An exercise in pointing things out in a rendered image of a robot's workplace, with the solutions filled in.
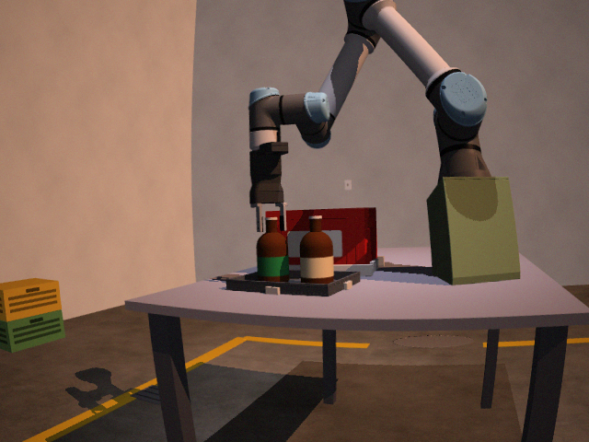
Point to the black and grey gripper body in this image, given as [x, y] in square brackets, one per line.
[266, 166]

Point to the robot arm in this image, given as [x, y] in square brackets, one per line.
[460, 105]

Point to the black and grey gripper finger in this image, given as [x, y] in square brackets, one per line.
[282, 215]
[259, 216]

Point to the brown glass bottle with green label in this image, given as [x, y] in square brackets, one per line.
[272, 254]

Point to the red crate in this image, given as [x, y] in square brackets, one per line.
[354, 241]

